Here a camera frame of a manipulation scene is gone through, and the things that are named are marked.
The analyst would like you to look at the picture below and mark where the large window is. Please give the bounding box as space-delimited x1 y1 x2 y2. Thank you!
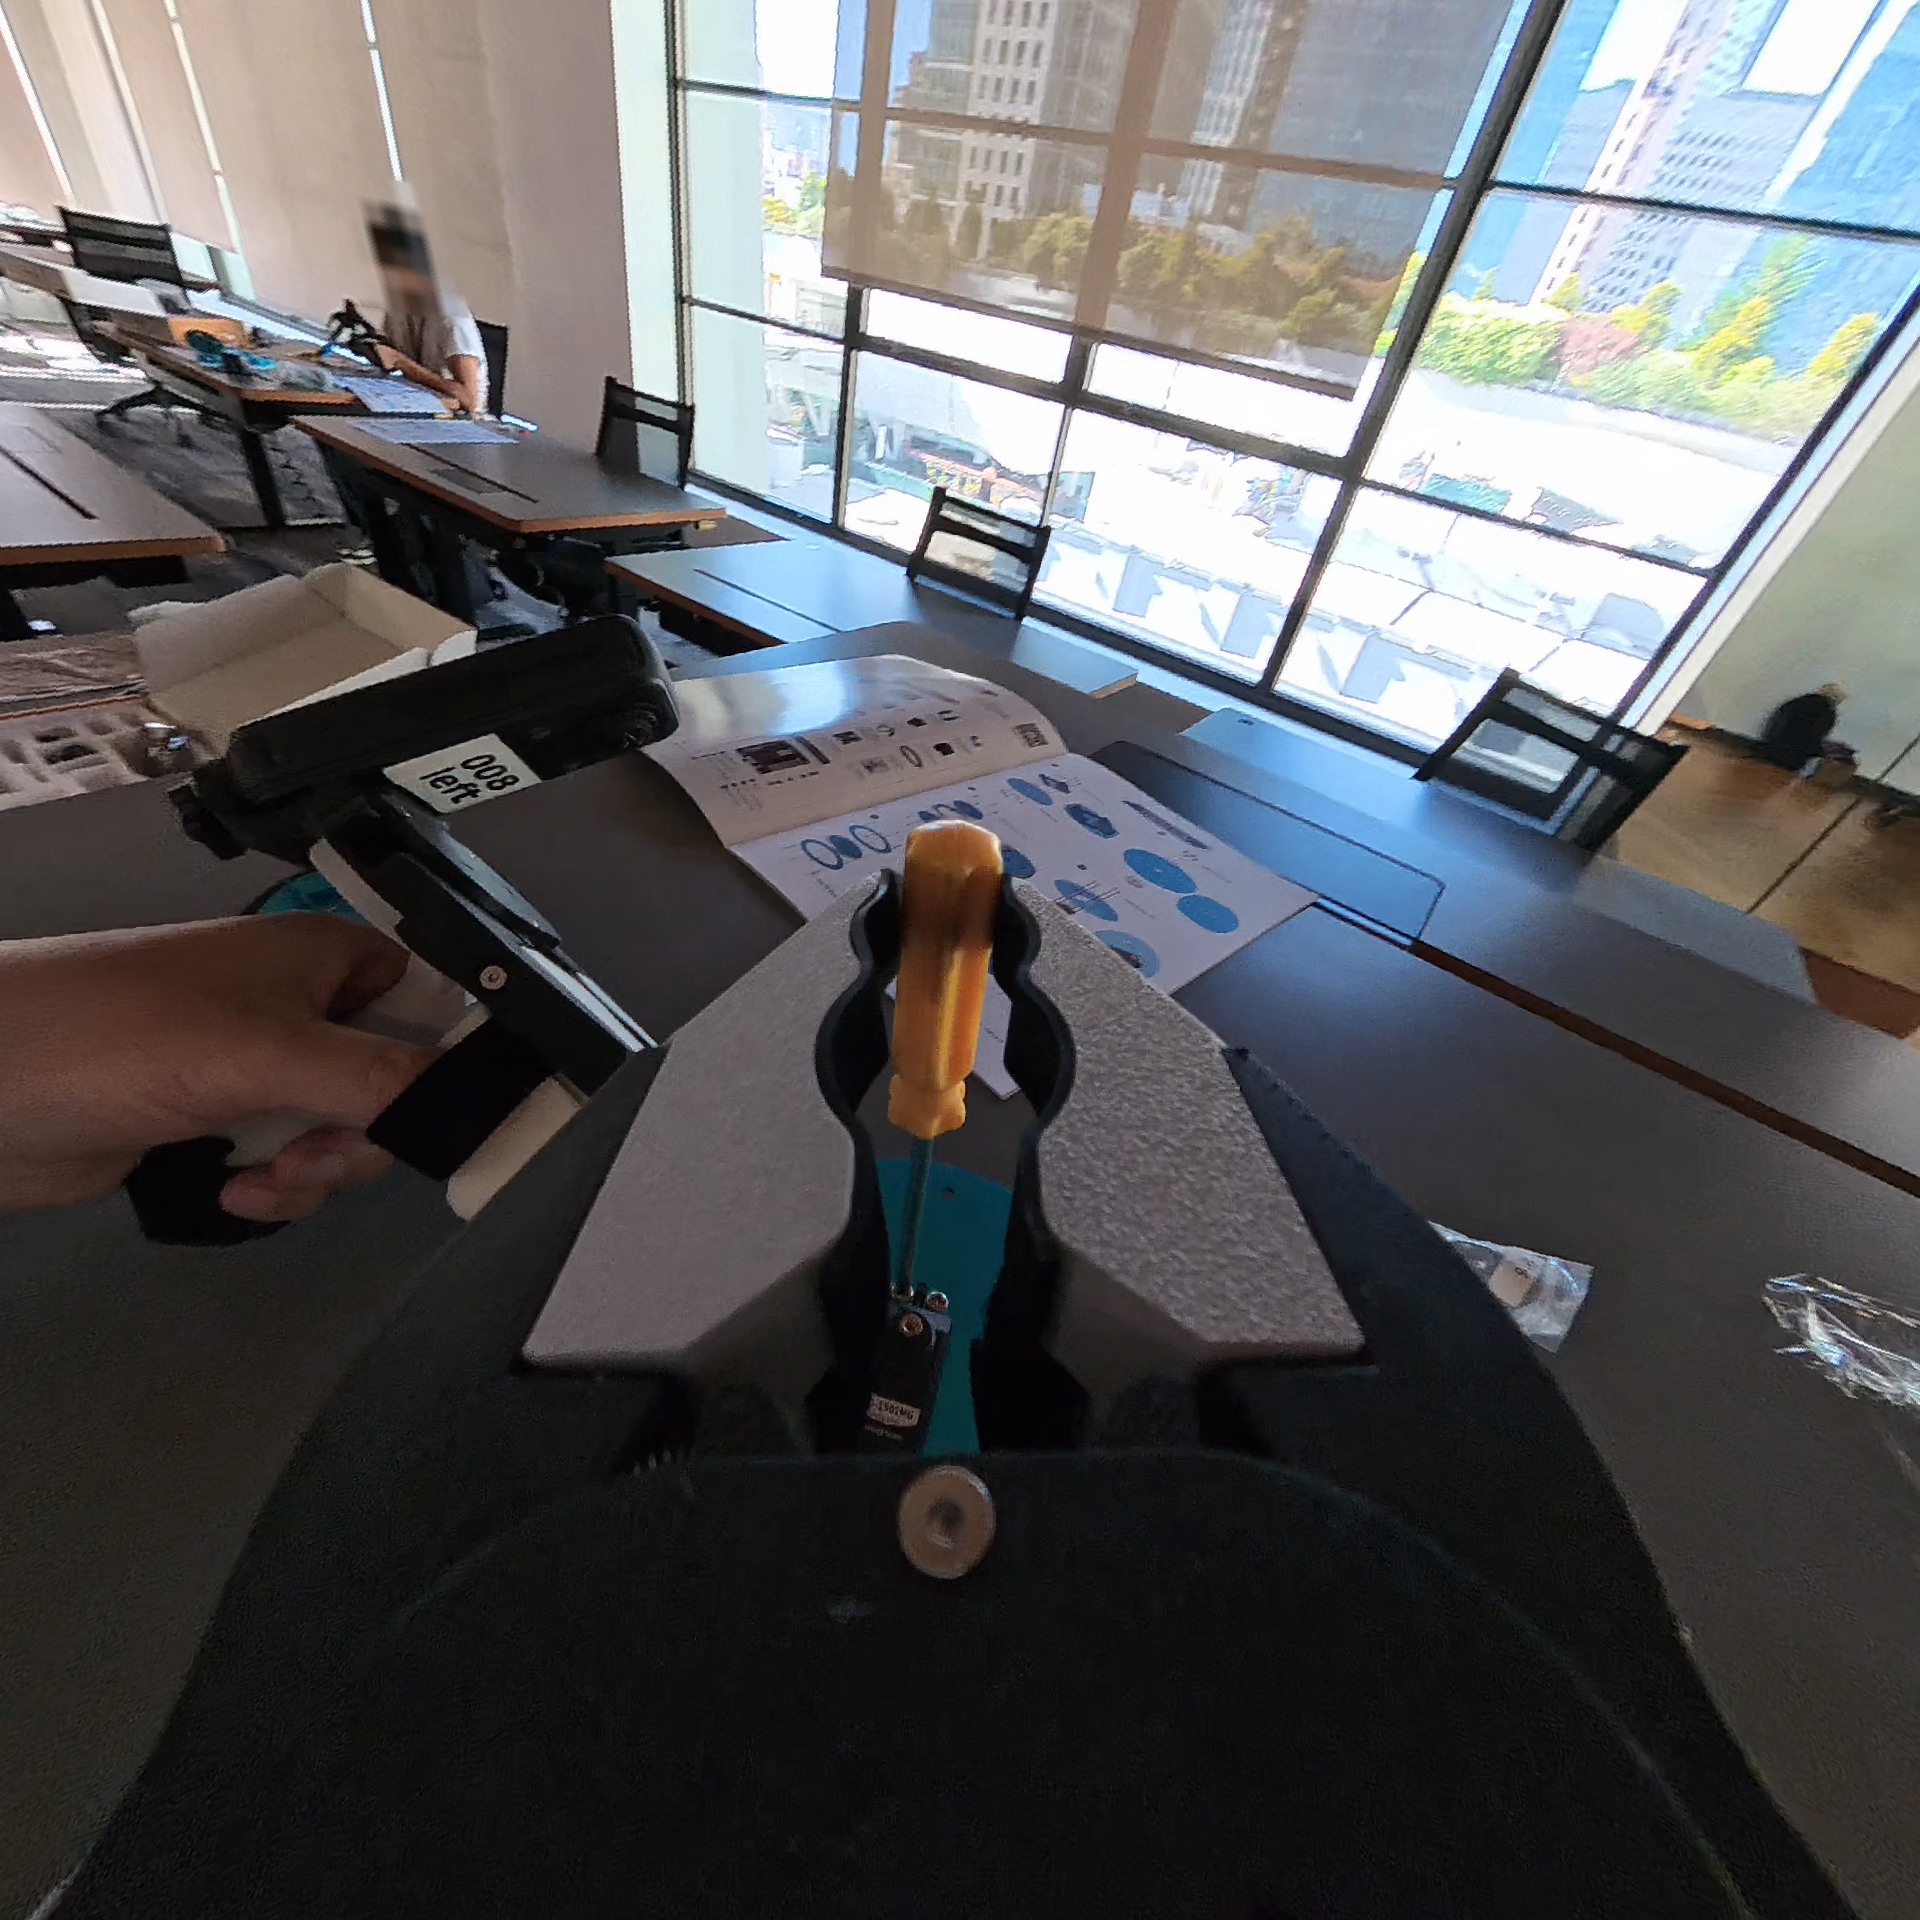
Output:
672 0 1920 755

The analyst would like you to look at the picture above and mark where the wood-edged dark desk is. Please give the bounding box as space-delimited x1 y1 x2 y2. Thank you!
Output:
0 398 231 597
293 411 732 553
607 536 1136 702

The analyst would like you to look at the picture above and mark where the sheer roller shade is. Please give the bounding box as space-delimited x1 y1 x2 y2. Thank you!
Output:
820 0 1537 396

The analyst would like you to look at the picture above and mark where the white foam tray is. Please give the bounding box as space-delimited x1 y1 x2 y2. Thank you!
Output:
0 702 168 806

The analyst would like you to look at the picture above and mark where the open white cardboard box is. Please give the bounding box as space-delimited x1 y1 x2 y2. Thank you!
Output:
132 561 481 741

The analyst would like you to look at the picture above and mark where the black chair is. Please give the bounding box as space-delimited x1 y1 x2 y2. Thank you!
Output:
595 374 697 487
1412 670 1691 852
902 487 1054 621

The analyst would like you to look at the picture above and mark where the teal round plate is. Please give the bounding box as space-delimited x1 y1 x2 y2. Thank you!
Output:
870 1153 1017 1456

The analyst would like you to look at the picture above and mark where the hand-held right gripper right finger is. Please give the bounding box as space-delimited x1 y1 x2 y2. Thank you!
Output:
1000 873 1373 1444

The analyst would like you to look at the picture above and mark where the cluttered wood-edged desk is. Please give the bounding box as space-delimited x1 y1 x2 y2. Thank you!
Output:
105 307 500 440

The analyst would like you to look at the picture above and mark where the clear bag of screws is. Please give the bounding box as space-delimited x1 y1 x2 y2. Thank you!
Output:
1763 1270 1920 1408

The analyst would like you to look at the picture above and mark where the dark grey desk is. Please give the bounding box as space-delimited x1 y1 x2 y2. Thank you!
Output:
0 621 1920 1920

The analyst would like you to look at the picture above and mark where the adjoining dark desk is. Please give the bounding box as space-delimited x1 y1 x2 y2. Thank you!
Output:
1094 702 1920 1192

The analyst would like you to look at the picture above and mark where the black servo motor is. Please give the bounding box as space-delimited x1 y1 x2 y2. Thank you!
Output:
861 1287 955 1452

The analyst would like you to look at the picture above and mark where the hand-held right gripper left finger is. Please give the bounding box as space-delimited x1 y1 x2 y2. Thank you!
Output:
520 879 904 1448

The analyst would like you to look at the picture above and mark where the white instruction manual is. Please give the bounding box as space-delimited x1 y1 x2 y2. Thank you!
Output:
643 655 1318 998

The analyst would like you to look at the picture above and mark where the clear bag with white label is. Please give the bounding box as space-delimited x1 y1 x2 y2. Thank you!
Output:
1431 1219 1595 1353

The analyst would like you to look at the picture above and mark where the yellow-handled screwdriver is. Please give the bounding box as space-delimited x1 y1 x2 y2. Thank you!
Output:
884 815 1007 1305

